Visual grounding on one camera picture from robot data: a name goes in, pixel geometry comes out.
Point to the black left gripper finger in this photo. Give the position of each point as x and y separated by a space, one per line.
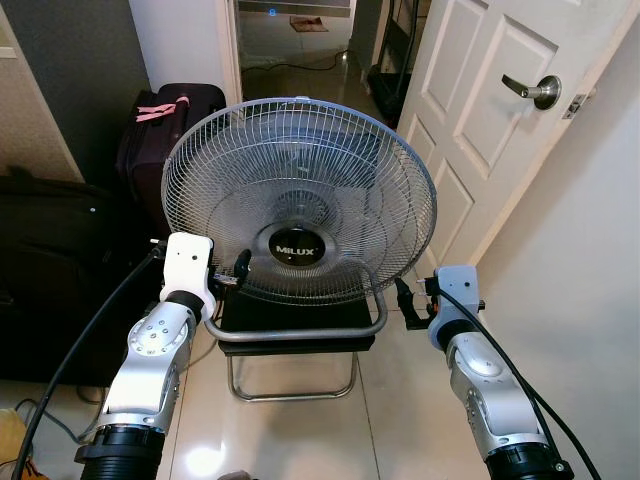
242 263

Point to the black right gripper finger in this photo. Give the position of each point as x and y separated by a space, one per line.
402 290

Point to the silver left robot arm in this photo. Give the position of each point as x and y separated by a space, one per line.
150 350

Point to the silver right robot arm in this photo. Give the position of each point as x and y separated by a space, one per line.
480 380

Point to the maroon suitcase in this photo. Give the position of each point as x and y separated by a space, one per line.
150 160

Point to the large black soft suitcase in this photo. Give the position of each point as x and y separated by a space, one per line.
60 260

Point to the white panelled door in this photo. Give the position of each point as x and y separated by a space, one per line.
470 120

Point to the small black bag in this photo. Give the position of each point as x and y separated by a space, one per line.
385 90

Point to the red flat floor item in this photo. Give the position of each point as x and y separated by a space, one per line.
306 23

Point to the metal door latch plate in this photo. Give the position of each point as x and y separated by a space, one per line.
574 106

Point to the dark appliance with blue light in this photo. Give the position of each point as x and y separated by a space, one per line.
300 8

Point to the yellow cloth item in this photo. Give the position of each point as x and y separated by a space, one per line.
12 445

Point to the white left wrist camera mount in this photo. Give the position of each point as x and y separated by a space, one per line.
187 262

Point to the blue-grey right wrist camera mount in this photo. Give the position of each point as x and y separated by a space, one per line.
455 290

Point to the black chrome-frame chair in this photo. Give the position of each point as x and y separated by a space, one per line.
300 325

